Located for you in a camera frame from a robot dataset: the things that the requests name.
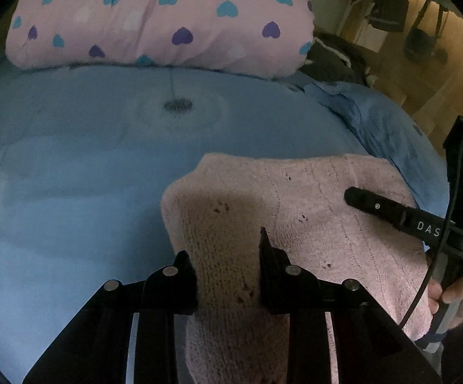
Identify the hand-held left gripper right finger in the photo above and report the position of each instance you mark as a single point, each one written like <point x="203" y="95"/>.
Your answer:
<point x="266" y="272"/>

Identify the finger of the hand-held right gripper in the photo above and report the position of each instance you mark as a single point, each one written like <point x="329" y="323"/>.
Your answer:
<point x="391" y="212"/>

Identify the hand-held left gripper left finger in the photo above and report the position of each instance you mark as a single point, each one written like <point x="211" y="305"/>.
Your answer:
<point x="181" y="284"/>

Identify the pink knitted sweater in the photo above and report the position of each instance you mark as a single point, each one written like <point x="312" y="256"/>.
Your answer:
<point x="327" y="224"/>

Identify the person's right hand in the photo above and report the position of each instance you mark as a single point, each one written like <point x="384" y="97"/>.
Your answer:
<point x="461" y="294"/>

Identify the blue dandelion-print duvet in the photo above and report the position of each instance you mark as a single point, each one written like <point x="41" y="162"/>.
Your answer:
<point x="375" y="128"/>

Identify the blue bed sheet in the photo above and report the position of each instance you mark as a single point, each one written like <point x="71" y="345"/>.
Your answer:
<point x="79" y="176"/>

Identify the dark grey cloth white trim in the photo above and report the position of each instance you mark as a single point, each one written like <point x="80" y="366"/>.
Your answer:
<point x="335" y="62"/>

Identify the dark hanging bag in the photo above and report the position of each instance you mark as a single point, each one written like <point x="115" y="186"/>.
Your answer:
<point x="423" y="44"/>
<point x="389" y="4"/>

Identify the pink heart-print pillow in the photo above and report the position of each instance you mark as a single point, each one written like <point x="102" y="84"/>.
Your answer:
<point x="155" y="20"/>

